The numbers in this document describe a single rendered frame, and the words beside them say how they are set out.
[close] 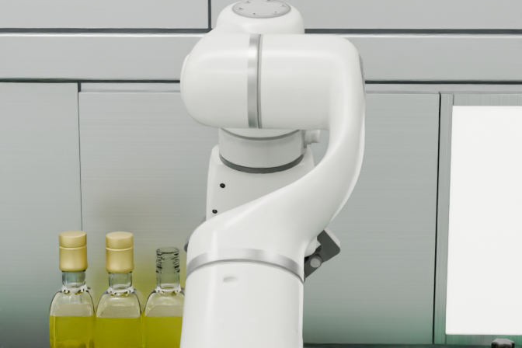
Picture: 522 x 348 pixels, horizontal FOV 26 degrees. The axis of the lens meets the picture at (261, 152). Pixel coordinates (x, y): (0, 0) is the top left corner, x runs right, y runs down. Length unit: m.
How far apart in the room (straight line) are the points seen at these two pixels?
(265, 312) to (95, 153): 0.77
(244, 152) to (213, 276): 0.21
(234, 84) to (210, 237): 0.13
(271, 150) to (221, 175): 0.06
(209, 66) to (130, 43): 0.62
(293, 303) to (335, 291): 0.74
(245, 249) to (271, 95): 0.14
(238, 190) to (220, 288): 0.24
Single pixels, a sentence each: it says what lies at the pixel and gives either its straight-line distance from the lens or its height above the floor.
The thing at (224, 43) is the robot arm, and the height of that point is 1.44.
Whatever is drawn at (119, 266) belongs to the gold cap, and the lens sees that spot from 1.38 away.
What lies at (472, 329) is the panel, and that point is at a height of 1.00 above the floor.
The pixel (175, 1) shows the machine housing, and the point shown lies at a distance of 1.49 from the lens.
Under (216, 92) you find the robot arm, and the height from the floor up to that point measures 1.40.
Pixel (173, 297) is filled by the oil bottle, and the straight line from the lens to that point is 1.39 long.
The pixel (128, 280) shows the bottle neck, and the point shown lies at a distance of 1.40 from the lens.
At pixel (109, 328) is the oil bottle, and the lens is 1.40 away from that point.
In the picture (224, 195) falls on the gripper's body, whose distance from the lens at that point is 1.00.
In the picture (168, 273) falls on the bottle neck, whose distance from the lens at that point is 1.39.
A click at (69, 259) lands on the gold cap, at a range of 1.40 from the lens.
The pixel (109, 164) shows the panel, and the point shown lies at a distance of 1.50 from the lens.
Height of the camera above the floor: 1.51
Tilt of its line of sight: 11 degrees down
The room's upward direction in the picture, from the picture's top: straight up
